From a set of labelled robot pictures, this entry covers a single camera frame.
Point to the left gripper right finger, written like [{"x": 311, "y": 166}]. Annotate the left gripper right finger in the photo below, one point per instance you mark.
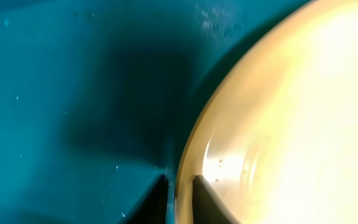
[{"x": 207, "y": 207}]

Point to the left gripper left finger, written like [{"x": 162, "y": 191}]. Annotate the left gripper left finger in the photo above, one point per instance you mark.
[{"x": 152, "y": 208}]

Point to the teal plastic tray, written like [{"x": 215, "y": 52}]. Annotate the teal plastic tray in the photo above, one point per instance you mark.
[{"x": 98, "y": 98}]

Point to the yellow-green plate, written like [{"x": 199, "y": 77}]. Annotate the yellow-green plate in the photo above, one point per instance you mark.
[{"x": 278, "y": 139}]

